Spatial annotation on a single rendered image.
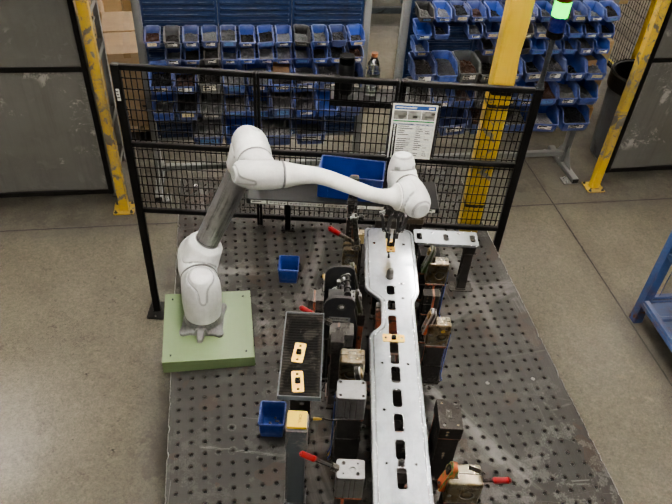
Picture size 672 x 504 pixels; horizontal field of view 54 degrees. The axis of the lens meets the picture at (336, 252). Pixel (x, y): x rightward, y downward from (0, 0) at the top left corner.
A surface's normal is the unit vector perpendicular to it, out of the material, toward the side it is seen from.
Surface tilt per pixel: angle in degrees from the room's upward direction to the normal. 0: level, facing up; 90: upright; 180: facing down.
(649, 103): 90
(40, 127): 92
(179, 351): 4
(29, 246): 0
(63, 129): 95
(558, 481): 0
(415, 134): 90
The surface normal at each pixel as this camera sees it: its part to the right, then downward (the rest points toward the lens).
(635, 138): 0.15, 0.66
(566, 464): 0.05, -0.76
